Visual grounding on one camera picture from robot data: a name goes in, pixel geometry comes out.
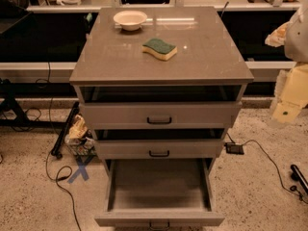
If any green yellow sponge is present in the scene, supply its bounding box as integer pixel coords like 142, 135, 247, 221
141, 38, 177, 61

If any white bowl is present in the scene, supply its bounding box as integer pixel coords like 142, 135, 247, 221
114, 11, 147, 31

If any black adapter cable right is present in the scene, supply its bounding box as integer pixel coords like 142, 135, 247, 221
242, 139, 308, 205

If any grey drawer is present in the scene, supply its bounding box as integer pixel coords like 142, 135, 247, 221
95, 159, 224, 231
94, 128, 224, 159
80, 86, 242, 129

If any black floor cable left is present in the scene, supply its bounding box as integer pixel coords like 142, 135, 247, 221
44, 61, 83, 231

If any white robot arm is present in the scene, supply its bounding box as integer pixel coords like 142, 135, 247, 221
265, 0, 308, 127

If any blue tape cross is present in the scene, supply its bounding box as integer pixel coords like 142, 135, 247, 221
67, 155, 94, 184

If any grey top drawer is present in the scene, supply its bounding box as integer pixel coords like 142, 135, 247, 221
80, 86, 242, 129

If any grey middle drawer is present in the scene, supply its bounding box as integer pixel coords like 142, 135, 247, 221
94, 128, 224, 159

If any grey bottom drawer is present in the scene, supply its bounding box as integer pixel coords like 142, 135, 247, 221
95, 159, 224, 231

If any black table leg frame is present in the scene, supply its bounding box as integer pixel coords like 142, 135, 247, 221
0, 79, 79, 159

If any crumpled bag on floor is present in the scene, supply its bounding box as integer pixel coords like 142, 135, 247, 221
64, 115, 96, 156

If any grey drawer cabinet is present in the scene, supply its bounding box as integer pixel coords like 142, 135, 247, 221
70, 7, 253, 171

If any black power adapter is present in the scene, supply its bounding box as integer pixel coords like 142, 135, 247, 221
224, 142, 244, 155

